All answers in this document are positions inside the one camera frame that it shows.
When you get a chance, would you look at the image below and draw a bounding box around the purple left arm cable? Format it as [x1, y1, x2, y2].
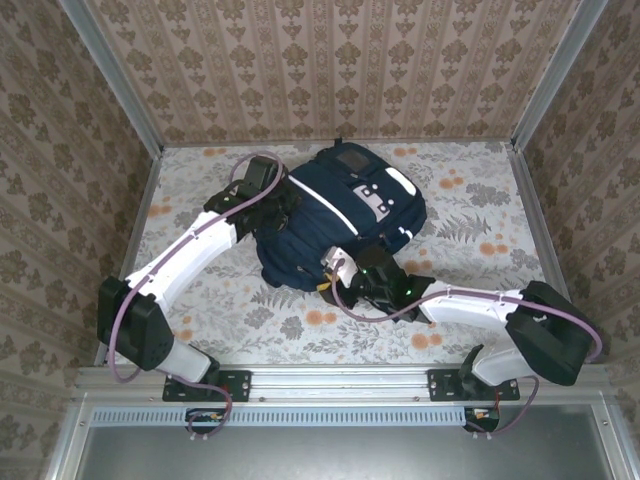
[107, 151, 289, 441]

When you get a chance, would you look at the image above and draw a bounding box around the navy blue backpack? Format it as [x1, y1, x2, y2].
[254, 139, 428, 291]

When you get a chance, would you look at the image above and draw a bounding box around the aluminium corner post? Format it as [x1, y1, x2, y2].
[57, 0, 165, 156]
[512, 0, 611, 149]

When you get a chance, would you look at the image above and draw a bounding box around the floral tablecloth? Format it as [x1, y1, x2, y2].
[107, 143, 571, 366]

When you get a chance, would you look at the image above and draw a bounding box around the aluminium table side rail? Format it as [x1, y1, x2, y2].
[507, 142, 592, 365]
[93, 145, 165, 366]

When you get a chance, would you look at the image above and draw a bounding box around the aluminium table end rail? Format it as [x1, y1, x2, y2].
[160, 138, 516, 149]

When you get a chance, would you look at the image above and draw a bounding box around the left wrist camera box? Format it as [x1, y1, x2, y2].
[241, 154, 285, 195]

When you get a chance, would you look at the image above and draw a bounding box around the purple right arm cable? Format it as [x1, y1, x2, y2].
[329, 257, 604, 441]

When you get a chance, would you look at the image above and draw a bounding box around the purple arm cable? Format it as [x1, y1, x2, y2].
[329, 257, 604, 441]
[107, 151, 289, 441]

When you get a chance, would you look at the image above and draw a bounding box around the grey slotted cable duct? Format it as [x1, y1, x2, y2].
[92, 405, 469, 427]

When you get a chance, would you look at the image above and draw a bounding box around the grey sheet metal panel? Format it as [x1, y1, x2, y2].
[74, 424, 619, 480]

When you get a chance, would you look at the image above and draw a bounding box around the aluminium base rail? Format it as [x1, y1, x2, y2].
[74, 363, 614, 405]

